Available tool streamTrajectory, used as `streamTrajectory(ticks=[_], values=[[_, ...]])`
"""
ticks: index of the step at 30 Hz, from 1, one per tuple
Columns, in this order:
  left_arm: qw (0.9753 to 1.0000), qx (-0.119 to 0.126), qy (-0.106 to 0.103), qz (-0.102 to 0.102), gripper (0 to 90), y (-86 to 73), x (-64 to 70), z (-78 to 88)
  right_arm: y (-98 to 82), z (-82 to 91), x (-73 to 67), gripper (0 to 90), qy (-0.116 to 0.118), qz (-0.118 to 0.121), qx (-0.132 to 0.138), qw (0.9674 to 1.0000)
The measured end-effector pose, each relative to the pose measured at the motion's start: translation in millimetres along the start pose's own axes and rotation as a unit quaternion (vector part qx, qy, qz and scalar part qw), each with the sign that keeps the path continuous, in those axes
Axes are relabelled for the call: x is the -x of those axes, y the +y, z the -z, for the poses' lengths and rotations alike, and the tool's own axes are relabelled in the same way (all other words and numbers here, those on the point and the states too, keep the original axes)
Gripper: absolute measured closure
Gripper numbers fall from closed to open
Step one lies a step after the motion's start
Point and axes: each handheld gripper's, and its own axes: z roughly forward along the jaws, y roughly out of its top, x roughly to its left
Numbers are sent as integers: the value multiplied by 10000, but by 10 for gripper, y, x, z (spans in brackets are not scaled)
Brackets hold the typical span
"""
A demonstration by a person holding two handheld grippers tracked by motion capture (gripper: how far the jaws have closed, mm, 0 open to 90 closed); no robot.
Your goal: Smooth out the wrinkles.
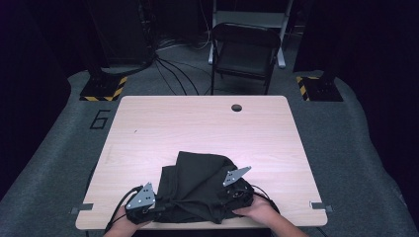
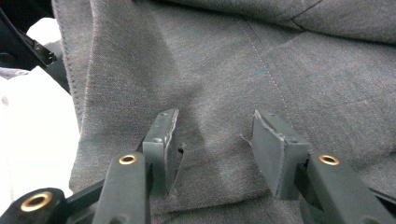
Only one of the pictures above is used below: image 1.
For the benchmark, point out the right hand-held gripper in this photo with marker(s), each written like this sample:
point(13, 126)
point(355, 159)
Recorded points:
point(238, 191)

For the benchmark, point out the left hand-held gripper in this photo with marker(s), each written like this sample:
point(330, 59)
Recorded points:
point(142, 197)

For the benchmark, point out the dark grey pants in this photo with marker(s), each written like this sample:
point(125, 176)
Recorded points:
point(194, 187)

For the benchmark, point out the person's right hand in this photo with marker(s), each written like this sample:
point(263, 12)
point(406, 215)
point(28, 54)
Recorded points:
point(260, 212)

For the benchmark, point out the person's left hand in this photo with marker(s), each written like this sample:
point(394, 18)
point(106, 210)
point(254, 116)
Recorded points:
point(123, 225)

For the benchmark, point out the black yellow striped stand base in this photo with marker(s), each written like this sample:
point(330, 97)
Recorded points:
point(102, 89)
point(321, 89)

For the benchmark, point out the black folding chair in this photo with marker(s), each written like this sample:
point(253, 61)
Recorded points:
point(243, 52)

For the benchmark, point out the dark curtain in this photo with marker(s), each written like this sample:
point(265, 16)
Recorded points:
point(29, 82)
point(378, 65)

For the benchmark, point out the dark cabinet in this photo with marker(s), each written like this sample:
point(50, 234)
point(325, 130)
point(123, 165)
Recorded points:
point(122, 29)

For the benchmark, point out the white metal stand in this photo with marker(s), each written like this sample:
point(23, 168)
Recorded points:
point(250, 16)

